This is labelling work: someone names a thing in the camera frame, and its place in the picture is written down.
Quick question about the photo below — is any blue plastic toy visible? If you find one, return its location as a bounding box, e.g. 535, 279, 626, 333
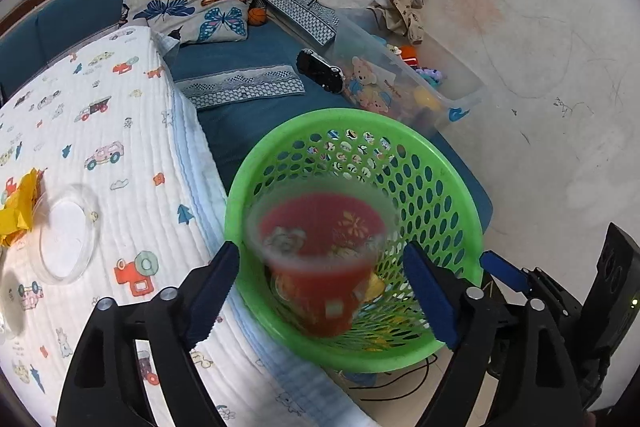
415, 66, 446, 85

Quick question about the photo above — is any blue sofa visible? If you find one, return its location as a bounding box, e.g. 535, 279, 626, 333
0, 0, 493, 228

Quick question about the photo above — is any yellow toy ball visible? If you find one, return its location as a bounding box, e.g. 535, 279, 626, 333
412, 87, 443, 112

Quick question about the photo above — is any black toy car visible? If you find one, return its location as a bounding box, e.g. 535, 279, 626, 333
296, 48, 347, 94

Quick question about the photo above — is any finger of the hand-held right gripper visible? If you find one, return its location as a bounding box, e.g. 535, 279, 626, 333
479, 251, 583, 323

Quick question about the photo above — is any green plastic basket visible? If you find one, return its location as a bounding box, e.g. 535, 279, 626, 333
223, 108, 485, 374

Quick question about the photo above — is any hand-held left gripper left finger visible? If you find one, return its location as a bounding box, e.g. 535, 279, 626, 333
56, 241, 241, 427

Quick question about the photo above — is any checkered lace sofa cover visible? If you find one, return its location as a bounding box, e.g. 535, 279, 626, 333
179, 64, 306, 110
257, 0, 338, 48

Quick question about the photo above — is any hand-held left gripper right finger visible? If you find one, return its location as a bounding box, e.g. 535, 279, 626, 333
402, 241, 583, 427

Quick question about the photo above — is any white printed table blanket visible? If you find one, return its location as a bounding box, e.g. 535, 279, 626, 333
0, 26, 381, 427

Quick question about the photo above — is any black cable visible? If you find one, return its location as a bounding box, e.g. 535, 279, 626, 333
345, 352, 441, 403

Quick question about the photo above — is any red printed plastic cup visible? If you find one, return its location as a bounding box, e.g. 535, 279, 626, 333
245, 179, 396, 338

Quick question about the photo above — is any clear plastic lid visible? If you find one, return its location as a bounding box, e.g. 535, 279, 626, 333
32, 183, 101, 284

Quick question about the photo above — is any clear plastic storage bin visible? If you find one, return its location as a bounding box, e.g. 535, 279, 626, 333
327, 9, 488, 138

